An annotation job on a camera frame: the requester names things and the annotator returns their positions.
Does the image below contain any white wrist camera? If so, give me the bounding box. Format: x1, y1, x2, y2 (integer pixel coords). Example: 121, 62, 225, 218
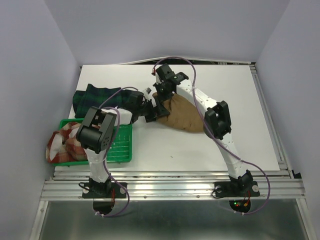
142, 87, 152, 101
151, 69, 162, 85

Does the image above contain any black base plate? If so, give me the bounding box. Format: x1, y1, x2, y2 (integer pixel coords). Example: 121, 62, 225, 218
214, 181, 260, 198
79, 182, 127, 199

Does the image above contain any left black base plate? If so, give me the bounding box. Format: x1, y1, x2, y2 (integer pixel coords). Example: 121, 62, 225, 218
79, 182, 127, 199

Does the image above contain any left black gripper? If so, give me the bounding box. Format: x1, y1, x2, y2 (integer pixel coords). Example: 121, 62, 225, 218
137, 95, 170, 122

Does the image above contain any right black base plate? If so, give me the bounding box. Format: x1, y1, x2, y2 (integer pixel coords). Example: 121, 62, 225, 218
214, 181, 260, 198

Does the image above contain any tan pleated skirt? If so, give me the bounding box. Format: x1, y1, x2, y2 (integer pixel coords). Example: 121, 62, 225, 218
156, 93, 204, 133

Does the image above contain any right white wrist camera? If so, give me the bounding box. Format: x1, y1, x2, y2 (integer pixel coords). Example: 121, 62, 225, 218
151, 69, 162, 85

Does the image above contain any green plastic tray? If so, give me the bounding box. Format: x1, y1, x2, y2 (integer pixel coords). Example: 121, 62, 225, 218
52, 118, 133, 167

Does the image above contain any aluminium frame rail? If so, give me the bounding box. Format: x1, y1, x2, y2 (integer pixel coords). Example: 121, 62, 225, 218
30, 63, 317, 240

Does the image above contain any red plaid skirt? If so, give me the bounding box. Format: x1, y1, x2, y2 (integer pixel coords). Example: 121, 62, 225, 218
45, 121, 88, 164

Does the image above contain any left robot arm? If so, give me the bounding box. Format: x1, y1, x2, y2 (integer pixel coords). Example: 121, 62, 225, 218
76, 88, 173, 199

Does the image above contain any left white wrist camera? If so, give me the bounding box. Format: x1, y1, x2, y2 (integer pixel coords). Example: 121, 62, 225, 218
142, 87, 152, 101

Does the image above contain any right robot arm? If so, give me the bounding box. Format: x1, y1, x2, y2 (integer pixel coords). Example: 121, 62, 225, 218
152, 63, 260, 199

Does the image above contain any green plaid skirt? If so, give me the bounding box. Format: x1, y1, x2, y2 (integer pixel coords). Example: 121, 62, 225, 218
72, 83, 138, 118

